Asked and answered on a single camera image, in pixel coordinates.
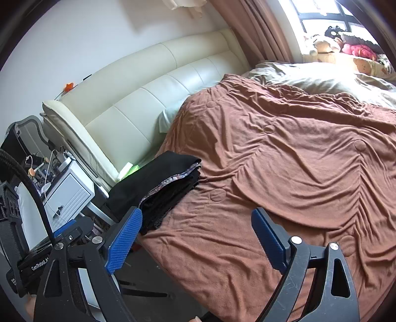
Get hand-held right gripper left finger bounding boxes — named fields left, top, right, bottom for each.
left=32, top=207, right=143, bottom=322

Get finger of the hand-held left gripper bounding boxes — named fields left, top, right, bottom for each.
left=52, top=217, right=94, bottom=251

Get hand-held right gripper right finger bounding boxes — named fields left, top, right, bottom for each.
left=251, top=208, right=361, bottom=322

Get black pants with patterned trim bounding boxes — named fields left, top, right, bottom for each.
left=107, top=151, right=202, bottom=215

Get white louvered nightstand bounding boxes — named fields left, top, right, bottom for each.
left=40, top=161, right=95, bottom=230

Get stack of black folded clothes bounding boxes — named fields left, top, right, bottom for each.
left=141, top=169, right=201, bottom=235

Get brown blanket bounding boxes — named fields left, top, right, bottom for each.
left=138, top=74, right=396, bottom=322

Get green and white pack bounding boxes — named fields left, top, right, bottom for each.
left=119, top=162, right=140, bottom=181

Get light green pillow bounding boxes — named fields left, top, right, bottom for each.
left=158, top=108, right=180, bottom=134

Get cream padded headboard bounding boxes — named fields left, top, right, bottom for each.
left=42, top=28, right=252, bottom=187

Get beige quilt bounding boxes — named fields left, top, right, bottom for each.
left=241, top=60, right=396, bottom=109

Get bear print cushion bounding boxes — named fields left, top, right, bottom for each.
left=353, top=56, right=388, bottom=75

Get cream bear plush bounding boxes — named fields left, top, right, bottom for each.
left=305, top=35, right=341, bottom=57

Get red plush toy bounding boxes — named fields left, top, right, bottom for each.
left=342, top=43, right=377, bottom=60

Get black and white plush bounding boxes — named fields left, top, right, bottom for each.
left=376, top=54, right=395, bottom=74

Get brown curtain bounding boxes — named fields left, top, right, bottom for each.
left=210, top=0, right=298, bottom=63

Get black cat plush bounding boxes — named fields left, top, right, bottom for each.
left=325, top=26, right=349, bottom=39

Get dark grey plush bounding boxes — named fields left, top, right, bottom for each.
left=340, top=32, right=382, bottom=54

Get black framed window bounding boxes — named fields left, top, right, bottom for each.
left=278, top=0, right=372, bottom=41

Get cream hanging cloth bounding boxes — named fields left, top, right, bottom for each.
left=164, top=0, right=208, bottom=13

